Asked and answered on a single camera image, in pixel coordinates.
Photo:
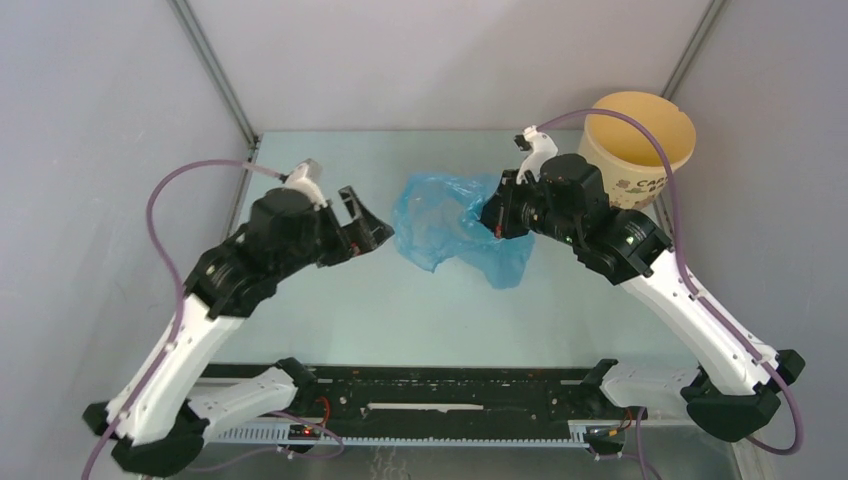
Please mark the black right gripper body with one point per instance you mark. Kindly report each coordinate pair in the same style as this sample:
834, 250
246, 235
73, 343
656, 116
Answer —
525, 209

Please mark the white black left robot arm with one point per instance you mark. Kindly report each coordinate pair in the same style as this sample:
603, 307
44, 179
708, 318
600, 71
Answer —
156, 426

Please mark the blue plastic trash bag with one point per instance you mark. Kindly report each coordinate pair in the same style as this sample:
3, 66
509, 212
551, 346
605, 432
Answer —
437, 217

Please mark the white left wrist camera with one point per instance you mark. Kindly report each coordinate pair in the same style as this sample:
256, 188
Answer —
304, 178

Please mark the small lit circuit board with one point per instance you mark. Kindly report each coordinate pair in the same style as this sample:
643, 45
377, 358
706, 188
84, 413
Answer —
303, 432

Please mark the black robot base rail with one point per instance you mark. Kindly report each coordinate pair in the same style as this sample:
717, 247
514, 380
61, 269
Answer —
460, 402

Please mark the aluminium corner frame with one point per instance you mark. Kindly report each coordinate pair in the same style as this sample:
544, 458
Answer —
198, 39
706, 24

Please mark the aluminium corner frame right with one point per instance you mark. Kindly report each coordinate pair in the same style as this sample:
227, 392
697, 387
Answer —
706, 24

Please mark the aluminium corner frame left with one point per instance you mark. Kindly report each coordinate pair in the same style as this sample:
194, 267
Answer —
198, 39

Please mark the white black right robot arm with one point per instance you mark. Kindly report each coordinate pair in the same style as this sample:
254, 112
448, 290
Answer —
731, 394

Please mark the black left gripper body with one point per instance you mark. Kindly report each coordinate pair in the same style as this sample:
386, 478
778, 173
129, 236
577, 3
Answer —
328, 243

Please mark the yellow printed trash bin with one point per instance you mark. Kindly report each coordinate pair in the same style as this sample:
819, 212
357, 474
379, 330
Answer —
632, 171

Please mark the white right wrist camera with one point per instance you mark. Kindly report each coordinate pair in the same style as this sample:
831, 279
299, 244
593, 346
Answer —
540, 148

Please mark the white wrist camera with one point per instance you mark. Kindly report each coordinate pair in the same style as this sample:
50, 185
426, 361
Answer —
540, 148
304, 178

